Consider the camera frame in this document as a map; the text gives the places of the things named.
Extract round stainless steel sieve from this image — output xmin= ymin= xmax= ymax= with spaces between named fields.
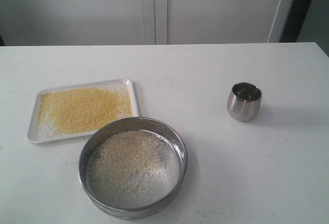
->
xmin=78 ymin=117 xmax=188 ymax=219

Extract stainless steel cup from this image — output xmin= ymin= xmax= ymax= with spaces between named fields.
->
xmin=227 ymin=82 xmax=262 ymax=122

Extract white plastic tray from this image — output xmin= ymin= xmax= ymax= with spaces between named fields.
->
xmin=26 ymin=79 xmax=140 ymax=144

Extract yellow millet grains pile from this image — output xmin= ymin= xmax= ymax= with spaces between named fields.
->
xmin=38 ymin=87 xmax=133 ymax=138

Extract white cabinet doors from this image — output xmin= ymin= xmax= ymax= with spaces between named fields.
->
xmin=1 ymin=0 xmax=293 ymax=46

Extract dark vertical post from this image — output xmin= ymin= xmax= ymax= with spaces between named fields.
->
xmin=280 ymin=0 xmax=312 ymax=43

